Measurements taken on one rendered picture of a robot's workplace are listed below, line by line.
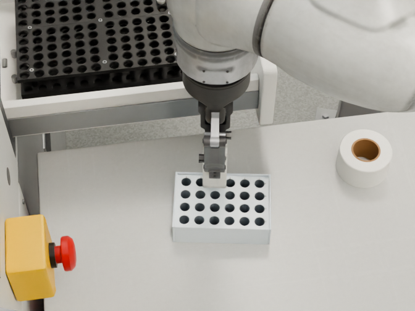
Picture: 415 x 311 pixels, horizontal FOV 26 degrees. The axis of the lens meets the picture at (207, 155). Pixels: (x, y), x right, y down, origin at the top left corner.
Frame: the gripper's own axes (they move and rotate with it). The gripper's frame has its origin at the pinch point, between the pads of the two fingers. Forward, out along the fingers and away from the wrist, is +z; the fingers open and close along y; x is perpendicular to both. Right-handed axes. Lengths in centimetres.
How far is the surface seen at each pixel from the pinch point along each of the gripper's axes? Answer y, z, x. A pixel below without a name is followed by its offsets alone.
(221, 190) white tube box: 1.2, 4.2, 0.9
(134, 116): -6.2, -1.3, -10.5
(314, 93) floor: -80, 84, 24
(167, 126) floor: -68, 84, -13
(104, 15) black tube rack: -19.3, -6.2, -15.3
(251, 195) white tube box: 1.8, 4.2, 4.8
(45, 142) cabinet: -26, 33, -30
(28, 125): -3.8, -2.0, -23.7
